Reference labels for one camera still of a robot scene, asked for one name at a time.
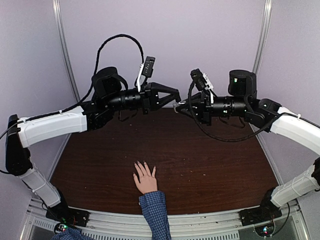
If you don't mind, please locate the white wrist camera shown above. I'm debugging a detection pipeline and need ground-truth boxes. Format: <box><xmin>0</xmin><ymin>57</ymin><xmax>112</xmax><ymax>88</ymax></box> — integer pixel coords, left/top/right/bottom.
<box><xmin>190</xmin><ymin>68</ymin><xmax>215</xmax><ymax>96</ymax></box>
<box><xmin>135</xmin><ymin>56</ymin><xmax>156</xmax><ymax>92</ymax></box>

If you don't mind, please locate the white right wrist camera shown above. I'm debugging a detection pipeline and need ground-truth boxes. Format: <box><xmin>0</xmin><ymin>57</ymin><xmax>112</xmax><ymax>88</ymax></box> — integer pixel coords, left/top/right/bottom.
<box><xmin>190</xmin><ymin>68</ymin><xmax>215</xmax><ymax>96</ymax></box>

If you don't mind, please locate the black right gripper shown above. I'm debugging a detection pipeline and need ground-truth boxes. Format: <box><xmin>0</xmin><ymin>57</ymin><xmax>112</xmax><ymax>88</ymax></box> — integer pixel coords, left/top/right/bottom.
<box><xmin>175</xmin><ymin>89</ymin><xmax>249</xmax><ymax>126</ymax></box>

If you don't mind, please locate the aluminium frame post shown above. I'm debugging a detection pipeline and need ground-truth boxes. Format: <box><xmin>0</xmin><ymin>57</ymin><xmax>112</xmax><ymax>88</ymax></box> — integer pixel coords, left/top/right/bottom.
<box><xmin>51</xmin><ymin>0</ymin><xmax>85</xmax><ymax>112</ymax></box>
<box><xmin>241</xmin><ymin>0</ymin><xmax>273</xmax><ymax>112</ymax></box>

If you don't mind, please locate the mannequin hand with painted nails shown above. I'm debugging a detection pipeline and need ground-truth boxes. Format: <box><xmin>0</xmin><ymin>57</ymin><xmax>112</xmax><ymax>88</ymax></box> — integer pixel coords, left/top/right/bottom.
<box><xmin>133</xmin><ymin>161</ymin><xmax>158</xmax><ymax>195</ymax></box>

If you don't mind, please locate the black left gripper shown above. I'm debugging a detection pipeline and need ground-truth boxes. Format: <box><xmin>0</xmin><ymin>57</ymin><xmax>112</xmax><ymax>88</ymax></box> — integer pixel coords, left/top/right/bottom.
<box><xmin>105</xmin><ymin>82</ymin><xmax>181</xmax><ymax>115</ymax></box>

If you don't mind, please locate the right aluminium frame post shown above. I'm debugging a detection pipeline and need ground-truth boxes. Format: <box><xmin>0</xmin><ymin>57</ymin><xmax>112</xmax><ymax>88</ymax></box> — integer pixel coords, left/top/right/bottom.
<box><xmin>241</xmin><ymin>0</ymin><xmax>273</xmax><ymax>112</ymax></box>

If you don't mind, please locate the left aluminium frame post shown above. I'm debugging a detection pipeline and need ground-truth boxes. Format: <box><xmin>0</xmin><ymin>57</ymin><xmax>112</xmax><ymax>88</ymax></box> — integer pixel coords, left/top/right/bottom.
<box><xmin>51</xmin><ymin>0</ymin><xmax>85</xmax><ymax>112</ymax></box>

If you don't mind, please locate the blue checkered shirt sleeve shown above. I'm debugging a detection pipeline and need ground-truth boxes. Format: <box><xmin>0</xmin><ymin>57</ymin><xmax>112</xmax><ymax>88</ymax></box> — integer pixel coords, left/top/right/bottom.
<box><xmin>139</xmin><ymin>191</ymin><xmax>172</xmax><ymax>240</ymax></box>

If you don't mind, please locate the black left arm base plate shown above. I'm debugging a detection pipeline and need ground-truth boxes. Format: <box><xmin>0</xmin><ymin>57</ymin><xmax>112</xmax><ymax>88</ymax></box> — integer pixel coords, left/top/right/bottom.
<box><xmin>45</xmin><ymin>208</ymin><xmax>90</xmax><ymax>227</ymax></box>

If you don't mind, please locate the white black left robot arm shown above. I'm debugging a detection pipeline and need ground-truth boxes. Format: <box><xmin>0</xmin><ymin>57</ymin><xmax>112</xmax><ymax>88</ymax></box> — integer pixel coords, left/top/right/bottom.
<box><xmin>5</xmin><ymin>66</ymin><xmax>181</xmax><ymax>222</ymax></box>

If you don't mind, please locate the slotted aluminium base rail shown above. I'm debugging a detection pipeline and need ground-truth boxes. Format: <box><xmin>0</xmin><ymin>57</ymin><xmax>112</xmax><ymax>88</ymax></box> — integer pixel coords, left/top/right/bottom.
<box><xmin>19</xmin><ymin>192</ymin><xmax>310</xmax><ymax>240</ymax></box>

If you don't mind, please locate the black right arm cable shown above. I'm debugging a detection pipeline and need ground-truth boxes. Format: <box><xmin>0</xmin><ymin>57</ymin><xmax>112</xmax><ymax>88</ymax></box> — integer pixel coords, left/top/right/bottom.
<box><xmin>187</xmin><ymin>79</ymin><xmax>276</xmax><ymax>143</ymax></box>

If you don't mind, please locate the clear nail polish bottle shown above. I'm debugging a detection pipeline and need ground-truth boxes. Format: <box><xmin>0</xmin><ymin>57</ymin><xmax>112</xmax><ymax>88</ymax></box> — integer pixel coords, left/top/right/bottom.
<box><xmin>172</xmin><ymin>100</ymin><xmax>187</xmax><ymax>113</ymax></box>

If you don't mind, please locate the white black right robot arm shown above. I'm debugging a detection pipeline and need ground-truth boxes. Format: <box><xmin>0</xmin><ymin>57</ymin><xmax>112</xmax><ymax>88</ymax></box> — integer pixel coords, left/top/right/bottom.
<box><xmin>174</xmin><ymin>69</ymin><xmax>320</xmax><ymax>154</ymax></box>

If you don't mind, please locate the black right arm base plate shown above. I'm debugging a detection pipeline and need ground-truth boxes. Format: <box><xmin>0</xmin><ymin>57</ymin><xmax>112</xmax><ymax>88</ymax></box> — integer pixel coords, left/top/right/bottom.
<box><xmin>239</xmin><ymin>206</ymin><xmax>282</xmax><ymax>226</ymax></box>

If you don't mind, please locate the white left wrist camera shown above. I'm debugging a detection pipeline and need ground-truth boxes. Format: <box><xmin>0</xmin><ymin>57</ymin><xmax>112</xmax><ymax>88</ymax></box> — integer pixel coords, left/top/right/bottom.
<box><xmin>135</xmin><ymin>56</ymin><xmax>156</xmax><ymax>92</ymax></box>

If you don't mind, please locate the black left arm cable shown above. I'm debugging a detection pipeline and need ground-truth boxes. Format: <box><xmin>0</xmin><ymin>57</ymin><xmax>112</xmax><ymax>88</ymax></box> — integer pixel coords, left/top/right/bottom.
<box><xmin>59</xmin><ymin>34</ymin><xmax>145</xmax><ymax>113</ymax></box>

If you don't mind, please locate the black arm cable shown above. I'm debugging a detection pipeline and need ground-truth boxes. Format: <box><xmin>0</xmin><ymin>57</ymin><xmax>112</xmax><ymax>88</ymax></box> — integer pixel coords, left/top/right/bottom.
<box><xmin>187</xmin><ymin>79</ymin><xmax>276</xmax><ymax>143</ymax></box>
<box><xmin>59</xmin><ymin>34</ymin><xmax>145</xmax><ymax>113</ymax></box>

